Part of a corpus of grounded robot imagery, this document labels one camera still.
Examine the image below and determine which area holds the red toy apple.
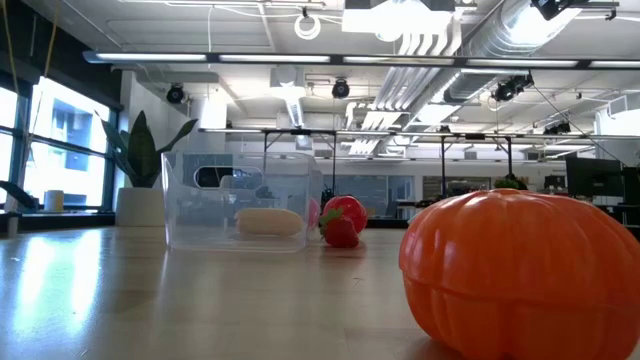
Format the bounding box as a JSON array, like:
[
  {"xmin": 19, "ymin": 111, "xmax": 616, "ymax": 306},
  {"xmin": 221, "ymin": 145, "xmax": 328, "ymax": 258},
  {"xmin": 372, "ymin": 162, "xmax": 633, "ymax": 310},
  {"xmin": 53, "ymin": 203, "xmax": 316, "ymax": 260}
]
[{"xmin": 322, "ymin": 195, "xmax": 369, "ymax": 234}]

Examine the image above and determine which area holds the white coiled ceiling cable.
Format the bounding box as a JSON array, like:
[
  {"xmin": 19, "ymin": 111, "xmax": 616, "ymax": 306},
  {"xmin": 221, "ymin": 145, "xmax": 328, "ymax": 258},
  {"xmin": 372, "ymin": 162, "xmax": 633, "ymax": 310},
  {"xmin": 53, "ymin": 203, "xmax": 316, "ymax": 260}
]
[{"xmin": 293, "ymin": 13, "xmax": 322, "ymax": 41}]

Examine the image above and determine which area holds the red toy strawberry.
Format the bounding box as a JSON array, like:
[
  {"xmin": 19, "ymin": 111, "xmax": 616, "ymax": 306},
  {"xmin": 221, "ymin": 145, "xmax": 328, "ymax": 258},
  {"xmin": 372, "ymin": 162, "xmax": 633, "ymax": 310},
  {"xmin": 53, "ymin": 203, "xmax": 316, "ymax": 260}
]
[{"xmin": 318, "ymin": 208, "xmax": 360, "ymax": 249}]

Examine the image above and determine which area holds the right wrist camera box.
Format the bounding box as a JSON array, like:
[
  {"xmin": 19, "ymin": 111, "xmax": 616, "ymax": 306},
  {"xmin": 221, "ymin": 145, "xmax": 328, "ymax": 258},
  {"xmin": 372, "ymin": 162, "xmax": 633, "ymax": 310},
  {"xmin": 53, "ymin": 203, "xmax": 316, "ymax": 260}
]
[{"xmin": 530, "ymin": 0, "xmax": 576, "ymax": 21}]

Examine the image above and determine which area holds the clear plastic container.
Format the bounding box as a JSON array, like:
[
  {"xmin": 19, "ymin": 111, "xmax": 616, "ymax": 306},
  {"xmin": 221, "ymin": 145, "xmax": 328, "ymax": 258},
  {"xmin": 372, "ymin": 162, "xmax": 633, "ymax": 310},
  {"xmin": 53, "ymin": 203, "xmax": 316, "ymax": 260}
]
[{"xmin": 161, "ymin": 151, "xmax": 324, "ymax": 253}]

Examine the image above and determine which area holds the orange toy pumpkin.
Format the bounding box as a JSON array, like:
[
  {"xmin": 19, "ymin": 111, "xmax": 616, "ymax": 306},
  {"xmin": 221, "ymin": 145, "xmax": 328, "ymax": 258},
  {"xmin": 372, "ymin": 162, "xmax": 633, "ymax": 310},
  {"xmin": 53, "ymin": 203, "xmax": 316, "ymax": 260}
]
[{"xmin": 398, "ymin": 188, "xmax": 640, "ymax": 360}]

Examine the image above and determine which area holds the long ceiling light strip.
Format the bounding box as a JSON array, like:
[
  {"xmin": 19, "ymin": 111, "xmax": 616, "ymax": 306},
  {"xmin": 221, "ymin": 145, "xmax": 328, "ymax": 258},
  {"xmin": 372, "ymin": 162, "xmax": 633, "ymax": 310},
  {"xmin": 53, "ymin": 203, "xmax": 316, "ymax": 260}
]
[{"xmin": 82, "ymin": 49, "xmax": 640, "ymax": 71}]

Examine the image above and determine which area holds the silver ventilation duct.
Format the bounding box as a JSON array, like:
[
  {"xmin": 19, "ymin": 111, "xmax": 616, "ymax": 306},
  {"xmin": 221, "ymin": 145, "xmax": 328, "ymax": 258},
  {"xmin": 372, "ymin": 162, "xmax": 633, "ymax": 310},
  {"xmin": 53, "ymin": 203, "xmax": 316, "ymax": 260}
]
[{"xmin": 442, "ymin": 0, "xmax": 584, "ymax": 104}]

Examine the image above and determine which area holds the black background gantry frame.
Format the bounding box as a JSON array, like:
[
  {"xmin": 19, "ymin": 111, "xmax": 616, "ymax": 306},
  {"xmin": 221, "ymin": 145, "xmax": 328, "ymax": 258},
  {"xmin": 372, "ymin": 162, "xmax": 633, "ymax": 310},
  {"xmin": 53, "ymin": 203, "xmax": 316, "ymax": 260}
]
[{"xmin": 262, "ymin": 128, "xmax": 515, "ymax": 201}]

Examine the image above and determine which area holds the yellow toy banana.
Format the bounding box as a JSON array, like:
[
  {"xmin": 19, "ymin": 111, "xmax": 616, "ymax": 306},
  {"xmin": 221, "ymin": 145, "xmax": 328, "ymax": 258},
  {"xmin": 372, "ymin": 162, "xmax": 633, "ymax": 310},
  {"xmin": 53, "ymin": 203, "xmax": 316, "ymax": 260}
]
[{"xmin": 234, "ymin": 207, "xmax": 305, "ymax": 237}]

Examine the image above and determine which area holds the white cup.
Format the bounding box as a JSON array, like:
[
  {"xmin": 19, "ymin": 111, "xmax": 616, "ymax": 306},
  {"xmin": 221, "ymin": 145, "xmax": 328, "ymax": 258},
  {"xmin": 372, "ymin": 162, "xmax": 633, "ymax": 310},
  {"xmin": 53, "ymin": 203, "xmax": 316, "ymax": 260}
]
[{"xmin": 43, "ymin": 189, "xmax": 65, "ymax": 213}]

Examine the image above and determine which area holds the snake plant in white pot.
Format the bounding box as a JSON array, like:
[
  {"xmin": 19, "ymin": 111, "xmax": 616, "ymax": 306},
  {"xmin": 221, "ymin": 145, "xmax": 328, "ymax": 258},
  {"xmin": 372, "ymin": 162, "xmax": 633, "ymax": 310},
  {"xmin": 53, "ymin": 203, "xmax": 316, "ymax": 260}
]
[{"xmin": 94, "ymin": 110, "xmax": 199, "ymax": 228}]

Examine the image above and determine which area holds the black ceiling camera cluster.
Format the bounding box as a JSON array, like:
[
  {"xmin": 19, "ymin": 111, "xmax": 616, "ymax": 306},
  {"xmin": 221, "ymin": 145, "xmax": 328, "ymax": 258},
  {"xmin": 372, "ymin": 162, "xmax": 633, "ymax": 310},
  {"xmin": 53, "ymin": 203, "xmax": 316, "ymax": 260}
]
[{"xmin": 492, "ymin": 73, "xmax": 535, "ymax": 103}]

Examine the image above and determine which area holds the black computer monitor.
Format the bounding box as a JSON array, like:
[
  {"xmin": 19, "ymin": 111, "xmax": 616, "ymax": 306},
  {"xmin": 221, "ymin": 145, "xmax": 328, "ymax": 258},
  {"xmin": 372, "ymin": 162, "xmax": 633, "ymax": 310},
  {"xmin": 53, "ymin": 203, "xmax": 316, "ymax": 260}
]
[{"xmin": 565, "ymin": 157, "xmax": 624, "ymax": 199}]

